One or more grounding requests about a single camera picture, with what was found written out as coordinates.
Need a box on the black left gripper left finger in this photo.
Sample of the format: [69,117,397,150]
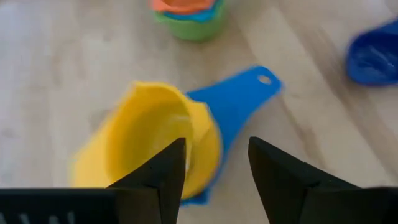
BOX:
[107,136,187,224]

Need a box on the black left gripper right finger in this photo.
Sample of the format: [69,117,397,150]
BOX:
[248,136,361,224]

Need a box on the yellow measuring cup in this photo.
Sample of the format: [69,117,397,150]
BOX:
[70,80,223,200]

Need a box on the royal blue measuring cup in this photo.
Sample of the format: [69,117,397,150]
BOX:
[182,64,284,206]

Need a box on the green measuring cup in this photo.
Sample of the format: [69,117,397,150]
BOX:
[154,0,226,43]

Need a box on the small navy measuring cup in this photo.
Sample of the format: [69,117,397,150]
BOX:
[345,18,398,86]

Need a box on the light blue measuring cup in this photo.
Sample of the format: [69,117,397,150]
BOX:
[163,2,223,23]

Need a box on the orange measuring cup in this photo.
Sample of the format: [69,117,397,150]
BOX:
[150,0,217,14]

